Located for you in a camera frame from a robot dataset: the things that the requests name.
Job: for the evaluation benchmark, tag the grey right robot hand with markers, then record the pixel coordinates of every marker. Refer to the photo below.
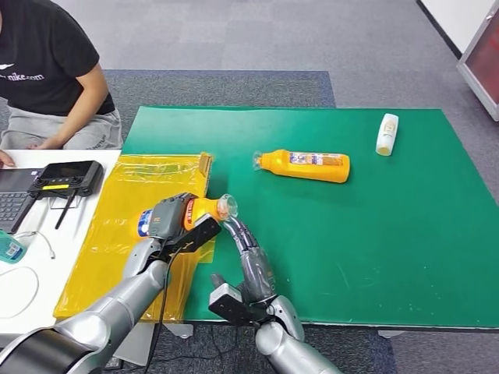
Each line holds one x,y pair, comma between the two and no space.
255,273

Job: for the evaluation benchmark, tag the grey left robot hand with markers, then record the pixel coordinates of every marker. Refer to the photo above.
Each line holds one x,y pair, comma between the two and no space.
169,219

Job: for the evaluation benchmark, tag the orange bottle with clear cap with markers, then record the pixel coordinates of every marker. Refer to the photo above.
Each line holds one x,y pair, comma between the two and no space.
312,173
202,209

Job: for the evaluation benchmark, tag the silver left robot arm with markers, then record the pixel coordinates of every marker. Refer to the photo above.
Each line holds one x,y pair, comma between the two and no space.
109,315

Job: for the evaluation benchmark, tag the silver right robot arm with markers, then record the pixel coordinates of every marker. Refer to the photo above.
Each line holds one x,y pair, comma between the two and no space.
288,351

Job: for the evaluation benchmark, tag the small white bottle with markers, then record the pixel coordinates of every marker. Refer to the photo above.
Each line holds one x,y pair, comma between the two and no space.
387,134

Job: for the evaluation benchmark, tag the yellow plastic-wrapped board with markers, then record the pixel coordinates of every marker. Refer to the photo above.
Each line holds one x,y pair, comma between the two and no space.
117,206

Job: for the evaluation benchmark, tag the black remote controller with antenna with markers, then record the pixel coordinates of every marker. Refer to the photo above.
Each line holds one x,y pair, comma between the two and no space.
70,178

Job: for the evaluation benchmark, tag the clear controller stand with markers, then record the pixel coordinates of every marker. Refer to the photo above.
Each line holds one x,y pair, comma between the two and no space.
54,205

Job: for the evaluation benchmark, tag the green table mat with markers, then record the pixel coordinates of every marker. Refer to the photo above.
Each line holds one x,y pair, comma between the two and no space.
389,232

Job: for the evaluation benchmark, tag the dark laptop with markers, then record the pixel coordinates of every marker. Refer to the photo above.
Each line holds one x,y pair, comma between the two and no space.
13,201

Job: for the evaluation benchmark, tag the teal plastic item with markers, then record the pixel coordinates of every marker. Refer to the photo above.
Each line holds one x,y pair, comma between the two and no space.
10,250

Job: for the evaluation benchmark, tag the person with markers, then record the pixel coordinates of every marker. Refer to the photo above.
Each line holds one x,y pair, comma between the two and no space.
43,51

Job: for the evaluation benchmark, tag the grey cabinet with red panel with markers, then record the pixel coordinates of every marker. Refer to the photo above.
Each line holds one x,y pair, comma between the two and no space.
485,62

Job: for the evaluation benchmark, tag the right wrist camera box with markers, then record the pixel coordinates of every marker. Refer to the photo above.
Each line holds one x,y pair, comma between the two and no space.
229,304

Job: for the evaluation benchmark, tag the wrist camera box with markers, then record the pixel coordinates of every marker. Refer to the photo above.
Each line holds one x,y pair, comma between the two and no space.
229,304
204,229

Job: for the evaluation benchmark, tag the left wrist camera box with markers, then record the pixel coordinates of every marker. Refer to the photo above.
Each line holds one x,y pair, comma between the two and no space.
204,229

